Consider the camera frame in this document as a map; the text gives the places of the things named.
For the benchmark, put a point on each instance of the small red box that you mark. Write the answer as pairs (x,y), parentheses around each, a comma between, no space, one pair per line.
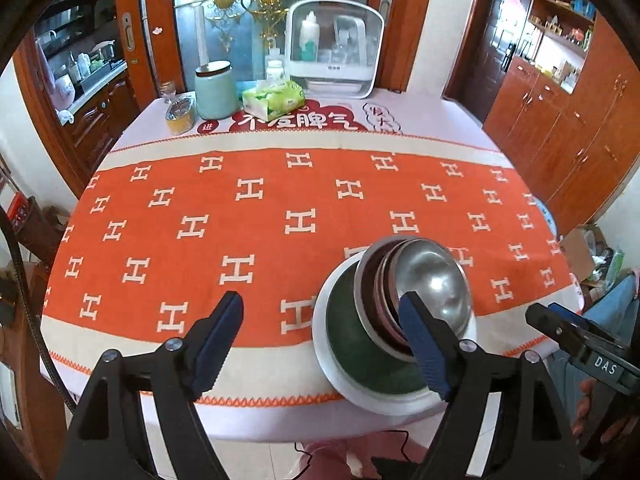
(19,210)

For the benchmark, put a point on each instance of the dark green plate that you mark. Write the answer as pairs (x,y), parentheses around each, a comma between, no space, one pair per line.
(350,335)

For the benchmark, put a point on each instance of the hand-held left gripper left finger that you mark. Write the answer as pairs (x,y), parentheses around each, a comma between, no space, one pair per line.
(220,345)

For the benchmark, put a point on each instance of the white bottle with teal label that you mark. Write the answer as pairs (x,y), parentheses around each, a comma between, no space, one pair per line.
(309,35)

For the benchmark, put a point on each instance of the person's jeans leg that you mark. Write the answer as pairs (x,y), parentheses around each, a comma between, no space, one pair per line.
(605,300)

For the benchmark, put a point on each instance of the cardboard box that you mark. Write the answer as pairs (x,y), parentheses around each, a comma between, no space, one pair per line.
(580,255)

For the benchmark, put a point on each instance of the dark wooden door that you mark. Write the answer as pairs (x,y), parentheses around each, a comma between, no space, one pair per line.
(495,60)

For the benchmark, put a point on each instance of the small glass jar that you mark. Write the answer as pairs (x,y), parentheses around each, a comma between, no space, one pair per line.
(168,92)

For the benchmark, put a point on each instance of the wooden cabinets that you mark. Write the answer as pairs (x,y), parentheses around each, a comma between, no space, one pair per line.
(565,135)

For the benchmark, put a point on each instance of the mint green jar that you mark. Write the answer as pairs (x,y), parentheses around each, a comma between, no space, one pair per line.
(216,92)

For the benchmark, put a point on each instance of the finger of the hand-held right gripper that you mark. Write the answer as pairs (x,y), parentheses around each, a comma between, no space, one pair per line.
(555,325)

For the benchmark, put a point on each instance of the person's right hand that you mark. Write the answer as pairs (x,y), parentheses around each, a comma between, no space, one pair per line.
(587,410)

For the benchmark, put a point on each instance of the foil container with yellow contents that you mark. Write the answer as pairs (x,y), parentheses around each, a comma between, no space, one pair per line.
(180,120)

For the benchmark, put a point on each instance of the stainless steel bowl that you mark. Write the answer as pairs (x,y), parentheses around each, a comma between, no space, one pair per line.
(435,280)

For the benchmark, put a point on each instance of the white red printed table cover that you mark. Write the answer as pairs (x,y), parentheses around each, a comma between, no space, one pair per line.
(425,120)

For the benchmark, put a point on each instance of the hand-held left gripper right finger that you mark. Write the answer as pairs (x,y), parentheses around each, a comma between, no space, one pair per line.
(422,345)

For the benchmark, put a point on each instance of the white patterned hanging bag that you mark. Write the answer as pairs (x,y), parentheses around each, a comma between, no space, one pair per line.
(60,90)

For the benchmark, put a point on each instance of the brown steel-lined bowl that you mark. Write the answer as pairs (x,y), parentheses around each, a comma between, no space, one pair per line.
(364,305)

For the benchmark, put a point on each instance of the glass door with gold ornament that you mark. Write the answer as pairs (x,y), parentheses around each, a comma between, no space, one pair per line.
(225,25)

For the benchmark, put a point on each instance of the kitchen counter with utensils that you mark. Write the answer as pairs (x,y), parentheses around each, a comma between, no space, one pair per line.
(100,85)

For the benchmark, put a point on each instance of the white pill bottle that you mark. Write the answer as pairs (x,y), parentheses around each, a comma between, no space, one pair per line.
(275,72)

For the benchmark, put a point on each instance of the white sterilizer box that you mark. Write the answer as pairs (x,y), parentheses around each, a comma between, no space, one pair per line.
(370,60)

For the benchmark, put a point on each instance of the green tissue pack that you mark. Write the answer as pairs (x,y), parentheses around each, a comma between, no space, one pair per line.
(275,100)

